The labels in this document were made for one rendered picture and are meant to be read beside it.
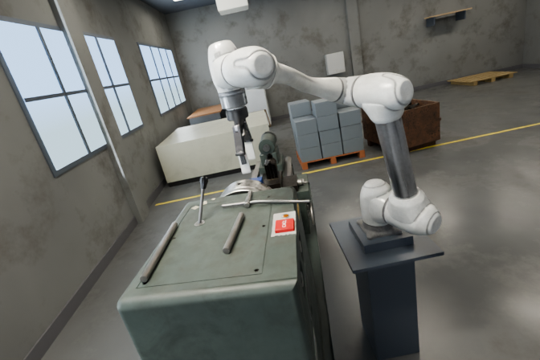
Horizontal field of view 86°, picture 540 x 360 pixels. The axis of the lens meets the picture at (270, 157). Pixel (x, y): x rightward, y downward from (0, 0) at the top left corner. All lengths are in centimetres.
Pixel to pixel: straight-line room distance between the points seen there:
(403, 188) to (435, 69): 923
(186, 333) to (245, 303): 19
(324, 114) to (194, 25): 553
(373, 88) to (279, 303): 78
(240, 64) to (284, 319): 65
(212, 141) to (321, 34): 527
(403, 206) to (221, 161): 412
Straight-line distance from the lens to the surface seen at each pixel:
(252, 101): 812
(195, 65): 904
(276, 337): 86
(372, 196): 153
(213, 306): 81
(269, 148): 241
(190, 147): 519
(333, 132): 467
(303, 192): 190
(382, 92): 112
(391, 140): 124
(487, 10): 1130
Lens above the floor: 175
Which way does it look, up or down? 18 degrees down
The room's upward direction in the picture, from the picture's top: 12 degrees counter-clockwise
